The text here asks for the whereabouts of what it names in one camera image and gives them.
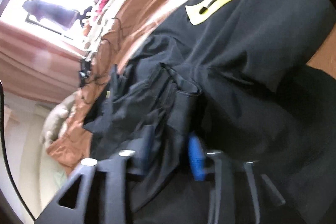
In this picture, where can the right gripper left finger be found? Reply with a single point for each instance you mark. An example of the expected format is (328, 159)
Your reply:
(96, 191)

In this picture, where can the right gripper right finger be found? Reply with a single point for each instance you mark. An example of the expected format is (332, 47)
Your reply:
(218, 168)

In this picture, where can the black garment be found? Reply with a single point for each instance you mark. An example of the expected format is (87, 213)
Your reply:
(169, 194)

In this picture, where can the grey plush toy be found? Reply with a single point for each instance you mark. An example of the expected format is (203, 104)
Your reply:
(54, 126)

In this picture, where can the pink curtain left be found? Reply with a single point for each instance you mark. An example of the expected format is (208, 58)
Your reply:
(38, 69)

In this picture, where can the orange-brown bed blanket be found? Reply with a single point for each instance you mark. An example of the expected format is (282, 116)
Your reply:
(147, 3)

